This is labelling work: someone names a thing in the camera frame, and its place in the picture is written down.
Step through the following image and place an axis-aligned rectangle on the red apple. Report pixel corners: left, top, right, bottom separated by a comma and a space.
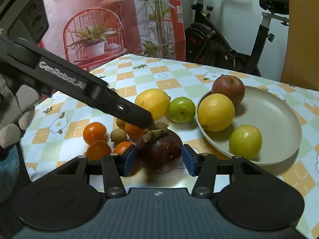
211, 75, 246, 106

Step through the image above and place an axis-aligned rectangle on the yellow lemon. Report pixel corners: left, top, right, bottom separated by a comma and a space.
135, 89, 171, 121
198, 93, 236, 133

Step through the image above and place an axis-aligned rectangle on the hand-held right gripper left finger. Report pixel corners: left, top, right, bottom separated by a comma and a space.
56, 144, 138, 197

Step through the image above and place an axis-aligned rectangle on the green jujube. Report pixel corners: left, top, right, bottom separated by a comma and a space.
167, 97, 196, 124
229, 125, 263, 160

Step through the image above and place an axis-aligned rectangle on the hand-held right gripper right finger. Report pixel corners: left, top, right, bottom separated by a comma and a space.
181, 144, 265, 197

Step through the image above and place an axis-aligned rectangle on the beige plate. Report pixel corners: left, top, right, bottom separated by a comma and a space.
196, 85, 303, 166

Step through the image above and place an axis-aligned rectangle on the checked floral tablecloth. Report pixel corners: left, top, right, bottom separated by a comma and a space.
20, 53, 319, 238

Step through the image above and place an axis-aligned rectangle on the orange tangerine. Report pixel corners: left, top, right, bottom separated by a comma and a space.
83, 122, 107, 145
113, 141, 134, 154
125, 122, 145, 141
86, 140, 112, 161

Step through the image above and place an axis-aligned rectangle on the black exercise bike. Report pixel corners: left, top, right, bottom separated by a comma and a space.
178, 0, 291, 78

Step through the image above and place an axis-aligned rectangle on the red printed backdrop cloth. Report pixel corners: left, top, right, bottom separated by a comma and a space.
5, 0, 186, 73

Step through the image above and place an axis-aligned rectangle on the person's left hand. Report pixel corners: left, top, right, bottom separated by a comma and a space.
0, 72, 35, 155

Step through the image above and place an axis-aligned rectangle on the dark purple mangosteen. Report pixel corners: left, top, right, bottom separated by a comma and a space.
137, 122, 183, 175

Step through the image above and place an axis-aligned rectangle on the wooden door panel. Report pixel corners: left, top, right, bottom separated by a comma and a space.
280, 0, 319, 91

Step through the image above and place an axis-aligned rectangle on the blue fuzzy cloth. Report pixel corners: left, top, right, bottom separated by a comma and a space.
0, 144, 22, 205

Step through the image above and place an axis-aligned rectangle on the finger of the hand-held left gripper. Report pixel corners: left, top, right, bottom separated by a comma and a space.
99, 86, 156, 131

